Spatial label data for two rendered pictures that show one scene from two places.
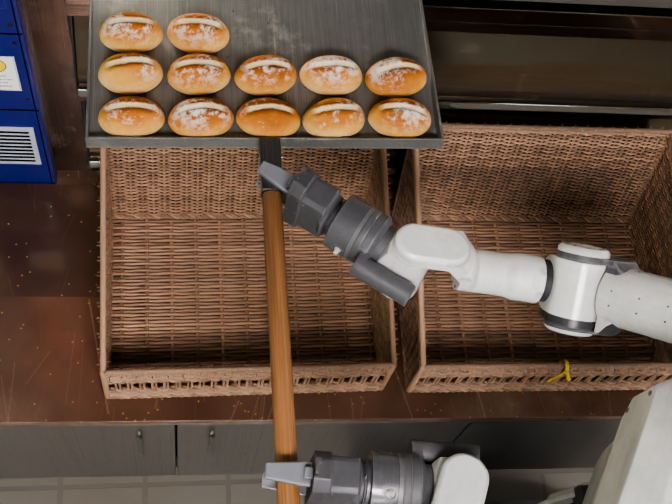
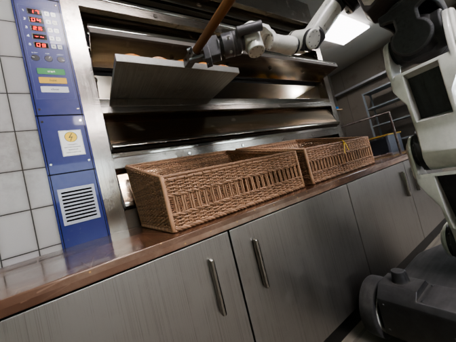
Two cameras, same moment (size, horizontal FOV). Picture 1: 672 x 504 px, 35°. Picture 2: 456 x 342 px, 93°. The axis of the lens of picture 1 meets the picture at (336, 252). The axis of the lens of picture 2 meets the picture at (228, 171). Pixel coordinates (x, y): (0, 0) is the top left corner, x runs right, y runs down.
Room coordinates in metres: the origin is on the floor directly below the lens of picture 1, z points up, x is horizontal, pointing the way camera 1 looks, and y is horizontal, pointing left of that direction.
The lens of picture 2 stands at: (-0.04, 0.30, 0.68)
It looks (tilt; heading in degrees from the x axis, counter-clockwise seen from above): 3 degrees up; 346
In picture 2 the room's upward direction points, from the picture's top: 14 degrees counter-clockwise
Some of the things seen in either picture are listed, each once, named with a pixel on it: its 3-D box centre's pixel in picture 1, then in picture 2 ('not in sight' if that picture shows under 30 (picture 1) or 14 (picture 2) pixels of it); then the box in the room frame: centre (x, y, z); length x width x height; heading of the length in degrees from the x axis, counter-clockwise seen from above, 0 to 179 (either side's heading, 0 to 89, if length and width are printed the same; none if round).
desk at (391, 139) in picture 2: not in sight; (364, 157); (4.75, -4.63, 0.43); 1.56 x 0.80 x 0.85; 19
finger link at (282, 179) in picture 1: (278, 175); not in sight; (0.77, 0.12, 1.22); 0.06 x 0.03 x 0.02; 75
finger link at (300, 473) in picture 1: (288, 471); not in sight; (0.34, -0.03, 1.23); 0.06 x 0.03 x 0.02; 103
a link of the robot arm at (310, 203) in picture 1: (326, 214); (218, 47); (0.74, 0.03, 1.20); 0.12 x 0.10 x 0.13; 75
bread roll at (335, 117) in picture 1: (334, 115); not in sight; (0.90, 0.07, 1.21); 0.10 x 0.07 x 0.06; 115
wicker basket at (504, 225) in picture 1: (541, 259); (301, 155); (1.05, -0.40, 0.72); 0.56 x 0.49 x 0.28; 109
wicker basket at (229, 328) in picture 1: (246, 257); (210, 175); (0.85, 0.16, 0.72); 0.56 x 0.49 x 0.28; 110
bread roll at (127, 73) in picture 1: (130, 70); not in sight; (0.87, 0.39, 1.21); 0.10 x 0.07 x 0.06; 112
